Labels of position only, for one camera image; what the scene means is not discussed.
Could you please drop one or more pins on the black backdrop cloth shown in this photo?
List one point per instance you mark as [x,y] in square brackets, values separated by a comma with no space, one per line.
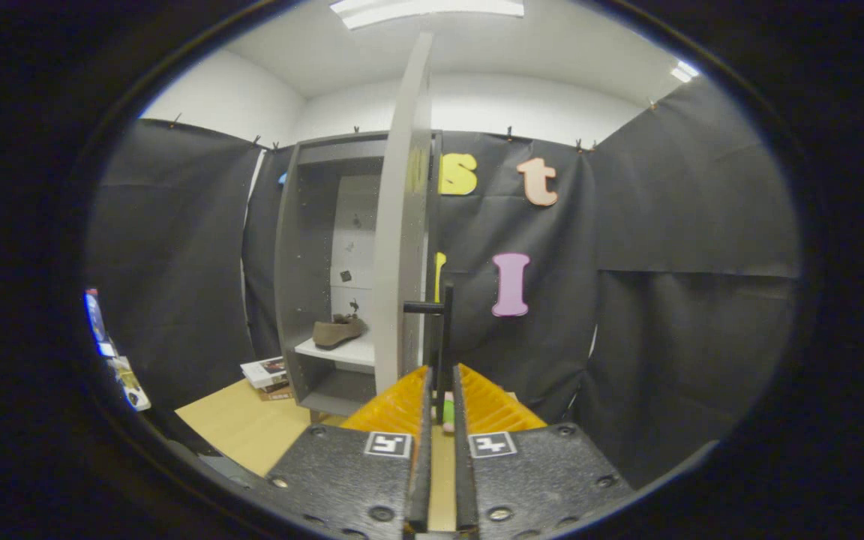
[664,225]

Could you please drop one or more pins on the beige shoe cabinet door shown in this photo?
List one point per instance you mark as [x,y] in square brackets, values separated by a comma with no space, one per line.
[402,262]

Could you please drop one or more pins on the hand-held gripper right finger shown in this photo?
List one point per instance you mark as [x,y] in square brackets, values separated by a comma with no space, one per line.
[537,480]

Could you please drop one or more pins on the white book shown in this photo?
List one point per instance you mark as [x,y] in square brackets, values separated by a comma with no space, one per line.
[263,369]

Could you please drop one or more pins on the brown fuzzy shoe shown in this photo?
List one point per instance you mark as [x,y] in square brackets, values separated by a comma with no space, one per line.
[336,334]

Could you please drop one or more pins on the small ceiling light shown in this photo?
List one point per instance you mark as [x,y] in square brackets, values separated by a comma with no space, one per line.
[684,72]

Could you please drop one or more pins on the grey shoe cabinet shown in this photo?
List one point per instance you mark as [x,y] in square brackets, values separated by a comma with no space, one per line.
[304,262]

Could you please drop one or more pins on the brown book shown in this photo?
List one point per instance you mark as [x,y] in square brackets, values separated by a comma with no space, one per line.
[278,392]

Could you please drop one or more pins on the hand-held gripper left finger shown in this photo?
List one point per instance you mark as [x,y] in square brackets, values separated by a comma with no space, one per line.
[349,480]

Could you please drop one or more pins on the pink green soft toy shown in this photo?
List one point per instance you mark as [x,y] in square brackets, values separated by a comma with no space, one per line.
[448,412]

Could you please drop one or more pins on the blue white printed card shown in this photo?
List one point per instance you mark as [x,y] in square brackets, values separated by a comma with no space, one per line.
[96,319]

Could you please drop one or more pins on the yellow white printed card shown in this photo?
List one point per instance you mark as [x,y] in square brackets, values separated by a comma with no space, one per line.
[130,384]

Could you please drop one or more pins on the long ceiling light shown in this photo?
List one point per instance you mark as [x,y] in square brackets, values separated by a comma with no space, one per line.
[424,9]

